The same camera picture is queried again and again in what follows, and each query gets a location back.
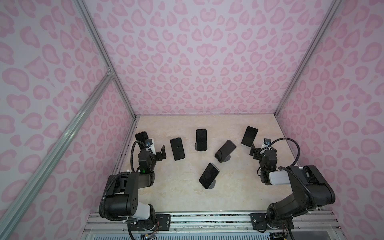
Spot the black phone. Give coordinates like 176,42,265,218
135,131,149,144
170,138,186,161
199,163,220,189
241,126,259,147
196,129,208,152

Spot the grey phone stand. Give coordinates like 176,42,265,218
208,180,216,190

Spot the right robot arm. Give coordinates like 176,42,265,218
250,146,336,233

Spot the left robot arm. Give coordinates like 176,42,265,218
99,146,167,231

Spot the centre right grey stand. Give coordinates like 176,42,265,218
223,155,231,163

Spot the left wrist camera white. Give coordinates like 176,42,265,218
145,139,156,155

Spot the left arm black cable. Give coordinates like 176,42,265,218
130,140,148,172

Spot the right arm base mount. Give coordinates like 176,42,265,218
250,213,295,233

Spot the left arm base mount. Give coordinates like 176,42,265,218
130,214,171,232

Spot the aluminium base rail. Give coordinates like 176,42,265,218
81,211,346,240

